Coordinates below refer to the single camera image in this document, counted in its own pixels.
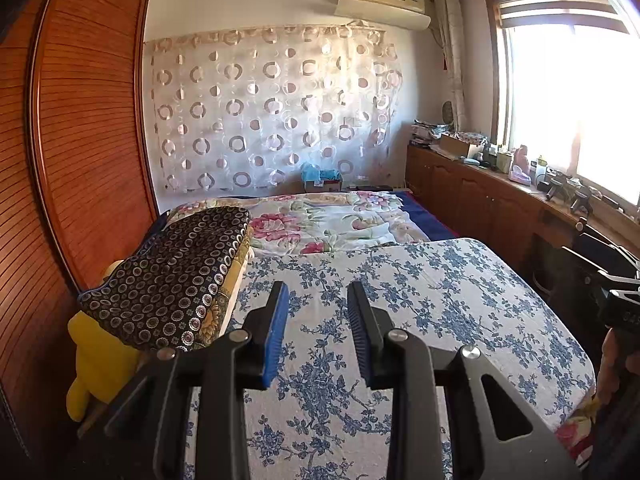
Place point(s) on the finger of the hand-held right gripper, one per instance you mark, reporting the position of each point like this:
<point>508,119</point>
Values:
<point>605,249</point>
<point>595,265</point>

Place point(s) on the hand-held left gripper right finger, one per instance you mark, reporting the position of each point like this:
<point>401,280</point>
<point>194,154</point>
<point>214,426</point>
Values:
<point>357,327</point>

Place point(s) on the navy medallion-print shirt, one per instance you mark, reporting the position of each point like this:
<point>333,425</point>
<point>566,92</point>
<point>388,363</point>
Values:
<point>170,270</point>

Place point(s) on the pink figurine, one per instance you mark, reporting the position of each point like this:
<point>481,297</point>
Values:
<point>520,165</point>

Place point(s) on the person's right hand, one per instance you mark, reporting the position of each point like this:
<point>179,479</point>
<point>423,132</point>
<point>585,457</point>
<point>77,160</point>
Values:
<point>614,365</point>

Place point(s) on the wooden cabinet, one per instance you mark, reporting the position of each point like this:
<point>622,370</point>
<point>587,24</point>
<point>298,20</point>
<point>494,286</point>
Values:
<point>475,190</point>

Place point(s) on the open cardboard box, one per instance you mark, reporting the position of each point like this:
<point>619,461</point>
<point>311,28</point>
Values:
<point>457,145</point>

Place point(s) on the dark round object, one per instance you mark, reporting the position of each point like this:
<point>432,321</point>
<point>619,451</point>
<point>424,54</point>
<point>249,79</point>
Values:
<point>448,112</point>

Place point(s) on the blue blanket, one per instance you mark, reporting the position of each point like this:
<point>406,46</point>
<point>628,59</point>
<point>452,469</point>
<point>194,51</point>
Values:
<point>425,215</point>

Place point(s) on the black tool on stand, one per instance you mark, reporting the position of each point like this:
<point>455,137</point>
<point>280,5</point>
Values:
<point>582,200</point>
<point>559,187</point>

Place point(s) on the red floral cloth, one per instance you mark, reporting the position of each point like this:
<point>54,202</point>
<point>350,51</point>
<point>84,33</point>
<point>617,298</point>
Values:
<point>577,430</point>

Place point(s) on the sheer circle-print curtain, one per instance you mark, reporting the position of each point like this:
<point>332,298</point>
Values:
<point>270,110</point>

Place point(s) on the golden pillow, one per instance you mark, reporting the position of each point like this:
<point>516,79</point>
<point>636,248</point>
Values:
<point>220,310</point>

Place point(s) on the blue floral white cover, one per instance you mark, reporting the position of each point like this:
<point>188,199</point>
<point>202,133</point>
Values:
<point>440,300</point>

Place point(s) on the window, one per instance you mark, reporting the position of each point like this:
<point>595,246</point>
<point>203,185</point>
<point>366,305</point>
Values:
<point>575,95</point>

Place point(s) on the wooden headboard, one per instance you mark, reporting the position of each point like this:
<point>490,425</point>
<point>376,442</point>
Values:
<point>65,160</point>

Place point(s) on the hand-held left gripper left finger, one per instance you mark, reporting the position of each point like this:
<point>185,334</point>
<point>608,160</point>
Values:
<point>277,330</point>

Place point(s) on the small box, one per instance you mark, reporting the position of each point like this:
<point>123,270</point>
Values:
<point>325,186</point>

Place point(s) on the yellow plush toy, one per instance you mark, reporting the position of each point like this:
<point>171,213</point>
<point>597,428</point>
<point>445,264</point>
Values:
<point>100,370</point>

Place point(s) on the wall air conditioner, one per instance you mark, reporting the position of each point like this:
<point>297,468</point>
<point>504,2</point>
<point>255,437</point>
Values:
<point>382,5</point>

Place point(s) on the white window curtain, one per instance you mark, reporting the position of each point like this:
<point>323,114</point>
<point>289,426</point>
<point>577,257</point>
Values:
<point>450,60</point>

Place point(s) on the pink floral bed sheet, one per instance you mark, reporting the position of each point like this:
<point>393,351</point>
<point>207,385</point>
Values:
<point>325,220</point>

